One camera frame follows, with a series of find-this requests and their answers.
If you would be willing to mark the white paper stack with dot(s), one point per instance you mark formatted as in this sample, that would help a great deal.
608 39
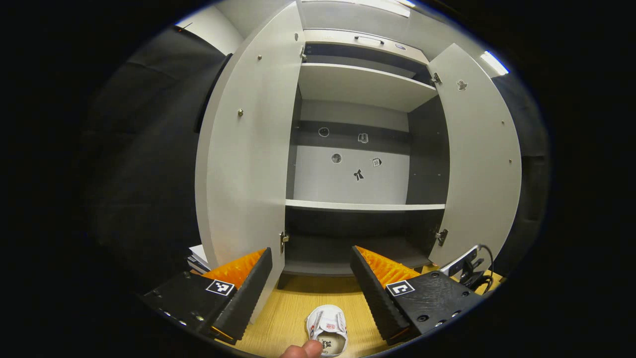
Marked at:
199 256

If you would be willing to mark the white shoe cabinet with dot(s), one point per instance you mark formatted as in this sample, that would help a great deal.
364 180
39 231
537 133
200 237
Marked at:
348 179

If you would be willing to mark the ceiling light panel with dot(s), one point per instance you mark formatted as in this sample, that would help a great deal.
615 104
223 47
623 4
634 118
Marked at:
494 63

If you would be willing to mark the white cabinet shelf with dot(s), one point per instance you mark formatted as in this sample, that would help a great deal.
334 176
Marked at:
357 84

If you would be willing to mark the white shoe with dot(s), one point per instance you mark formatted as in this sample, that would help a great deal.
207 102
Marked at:
328 323

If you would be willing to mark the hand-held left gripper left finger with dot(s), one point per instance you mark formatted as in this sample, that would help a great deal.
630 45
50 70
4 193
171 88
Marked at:
248 298

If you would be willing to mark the black backdrop cloth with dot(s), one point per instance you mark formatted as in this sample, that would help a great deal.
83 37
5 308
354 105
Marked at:
531 199
144 174

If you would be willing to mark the white cabinet door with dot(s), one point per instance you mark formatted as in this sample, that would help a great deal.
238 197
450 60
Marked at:
248 174
482 164

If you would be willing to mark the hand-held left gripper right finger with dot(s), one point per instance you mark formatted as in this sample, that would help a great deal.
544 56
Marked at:
375 298

